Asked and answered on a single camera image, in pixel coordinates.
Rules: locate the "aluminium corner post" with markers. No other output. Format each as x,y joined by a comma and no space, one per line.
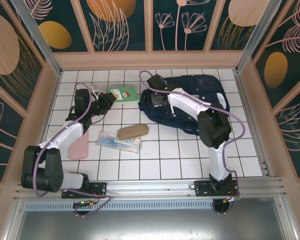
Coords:
40,42
255,37

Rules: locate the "small controller board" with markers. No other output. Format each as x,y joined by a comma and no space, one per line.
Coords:
87,203
231,199

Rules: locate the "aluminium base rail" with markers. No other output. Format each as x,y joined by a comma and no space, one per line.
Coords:
152,186

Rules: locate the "blue white stationery packet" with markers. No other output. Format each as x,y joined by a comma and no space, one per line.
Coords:
115,142

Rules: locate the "pink pencil case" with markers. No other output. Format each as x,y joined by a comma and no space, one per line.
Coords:
78,147

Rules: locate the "grey metal sheet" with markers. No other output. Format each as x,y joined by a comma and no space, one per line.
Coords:
152,225

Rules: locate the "navy blue backpack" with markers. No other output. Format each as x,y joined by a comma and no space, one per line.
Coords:
210,85

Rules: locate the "green cover book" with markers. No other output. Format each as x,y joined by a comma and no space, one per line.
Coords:
125,96

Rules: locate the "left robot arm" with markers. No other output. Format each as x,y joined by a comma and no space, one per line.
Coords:
70,135

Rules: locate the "aluminium side rail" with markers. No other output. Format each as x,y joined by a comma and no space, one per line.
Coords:
255,125

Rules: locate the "perforated metal strip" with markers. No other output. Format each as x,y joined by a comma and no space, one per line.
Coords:
152,205

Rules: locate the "tan woven fabric case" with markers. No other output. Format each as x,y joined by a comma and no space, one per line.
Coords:
132,132

